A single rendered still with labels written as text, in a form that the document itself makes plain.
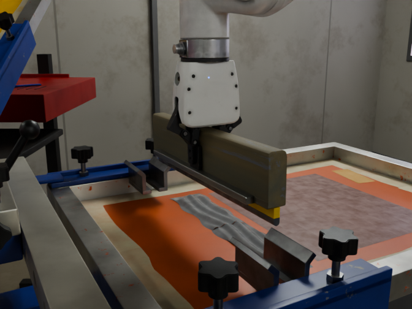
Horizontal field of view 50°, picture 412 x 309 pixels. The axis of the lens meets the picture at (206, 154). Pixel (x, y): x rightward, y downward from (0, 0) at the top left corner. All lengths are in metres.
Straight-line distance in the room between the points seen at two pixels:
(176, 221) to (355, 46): 3.93
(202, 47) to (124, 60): 2.85
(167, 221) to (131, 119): 2.77
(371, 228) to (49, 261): 0.55
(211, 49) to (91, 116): 2.86
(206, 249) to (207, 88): 0.25
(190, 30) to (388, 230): 0.48
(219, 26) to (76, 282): 0.40
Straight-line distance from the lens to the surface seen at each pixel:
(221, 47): 0.68
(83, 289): 0.47
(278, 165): 0.57
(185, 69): 0.67
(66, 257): 0.54
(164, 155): 0.82
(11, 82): 1.12
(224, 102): 0.70
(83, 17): 3.44
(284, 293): 0.53
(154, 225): 0.81
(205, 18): 0.67
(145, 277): 0.65
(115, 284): 0.57
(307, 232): 0.80
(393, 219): 0.90
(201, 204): 0.88
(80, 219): 0.77
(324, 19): 4.36
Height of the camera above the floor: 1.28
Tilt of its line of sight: 15 degrees down
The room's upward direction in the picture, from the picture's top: straight up
